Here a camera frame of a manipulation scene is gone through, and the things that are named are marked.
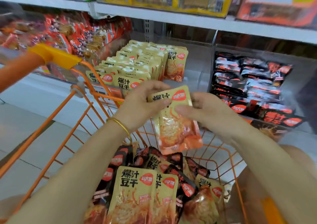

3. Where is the person's right hand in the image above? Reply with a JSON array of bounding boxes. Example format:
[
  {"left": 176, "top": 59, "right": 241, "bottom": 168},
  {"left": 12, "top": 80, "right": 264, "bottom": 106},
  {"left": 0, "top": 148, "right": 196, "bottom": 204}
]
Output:
[{"left": 176, "top": 92, "right": 248, "bottom": 143}]

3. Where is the person's left hand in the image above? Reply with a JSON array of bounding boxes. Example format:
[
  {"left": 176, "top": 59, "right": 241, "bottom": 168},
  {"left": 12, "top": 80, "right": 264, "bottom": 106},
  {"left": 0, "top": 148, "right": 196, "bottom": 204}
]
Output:
[{"left": 114, "top": 80, "right": 171, "bottom": 132}]

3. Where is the yellow orange snack packet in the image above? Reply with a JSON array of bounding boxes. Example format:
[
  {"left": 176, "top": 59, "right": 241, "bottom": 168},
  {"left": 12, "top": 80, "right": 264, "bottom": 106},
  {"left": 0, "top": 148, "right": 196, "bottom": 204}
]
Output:
[
  {"left": 148, "top": 85, "right": 204, "bottom": 155},
  {"left": 164, "top": 45, "right": 189, "bottom": 83}
]

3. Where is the black flame print snack packet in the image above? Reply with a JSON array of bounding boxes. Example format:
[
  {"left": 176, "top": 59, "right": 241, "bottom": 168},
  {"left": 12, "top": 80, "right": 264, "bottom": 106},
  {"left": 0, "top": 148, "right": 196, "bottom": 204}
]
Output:
[{"left": 267, "top": 62, "right": 294, "bottom": 84}]

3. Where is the pile of black orange snacks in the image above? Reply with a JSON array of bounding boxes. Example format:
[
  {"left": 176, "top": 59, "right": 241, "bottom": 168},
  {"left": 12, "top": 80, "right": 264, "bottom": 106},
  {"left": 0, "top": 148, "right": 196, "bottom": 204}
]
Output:
[{"left": 83, "top": 144, "right": 229, "bottom": 224}]

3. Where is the orange shopping cart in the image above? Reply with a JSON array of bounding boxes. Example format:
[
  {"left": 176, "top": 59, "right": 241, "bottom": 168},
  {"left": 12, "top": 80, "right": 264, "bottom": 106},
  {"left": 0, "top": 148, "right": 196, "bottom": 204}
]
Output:
[{"left": 0, "top": 43, "right": 288, "bottom": 224}]

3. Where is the person's left forearm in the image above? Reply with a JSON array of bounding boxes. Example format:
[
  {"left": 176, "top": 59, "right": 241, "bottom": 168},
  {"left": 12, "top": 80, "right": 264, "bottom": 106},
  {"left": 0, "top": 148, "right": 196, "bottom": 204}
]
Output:
[{"left": 7, "top": 122, "right": 130, "bottom": 224}]

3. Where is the person's right forearm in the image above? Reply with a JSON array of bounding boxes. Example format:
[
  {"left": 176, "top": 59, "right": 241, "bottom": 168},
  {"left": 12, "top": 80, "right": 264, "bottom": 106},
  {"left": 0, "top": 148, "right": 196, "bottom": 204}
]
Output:
[{"left": 233, "top": 125, "right": 317, "bottom": 224}]

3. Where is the person's right leg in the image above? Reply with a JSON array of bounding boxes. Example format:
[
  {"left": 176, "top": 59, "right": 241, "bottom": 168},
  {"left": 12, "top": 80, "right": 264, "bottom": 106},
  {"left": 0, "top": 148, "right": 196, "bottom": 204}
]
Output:
[{"left": 285, "top": 143, "right": 317, "bottom": 182}]

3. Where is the pile of red tan packets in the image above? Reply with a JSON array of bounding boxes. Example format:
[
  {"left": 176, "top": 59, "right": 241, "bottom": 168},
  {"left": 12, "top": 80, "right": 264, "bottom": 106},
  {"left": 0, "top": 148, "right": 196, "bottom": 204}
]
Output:
[{"left": 0, "top": 13, "right": 132, "bottom": 66}]

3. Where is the stack of orange trimmed packets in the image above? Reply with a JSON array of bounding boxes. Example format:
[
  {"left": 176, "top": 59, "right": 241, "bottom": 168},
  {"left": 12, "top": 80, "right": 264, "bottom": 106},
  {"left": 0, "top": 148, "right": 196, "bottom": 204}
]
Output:
[{"left": 237, "top": 0, "right": 317, "bottom": 29}]

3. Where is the gold bracelet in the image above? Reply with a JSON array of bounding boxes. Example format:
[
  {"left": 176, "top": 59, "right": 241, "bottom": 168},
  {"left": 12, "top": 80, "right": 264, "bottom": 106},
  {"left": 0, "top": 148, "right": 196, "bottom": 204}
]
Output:
[{"left": 106, "top": 116, "right": 132, "bottom": 143}]

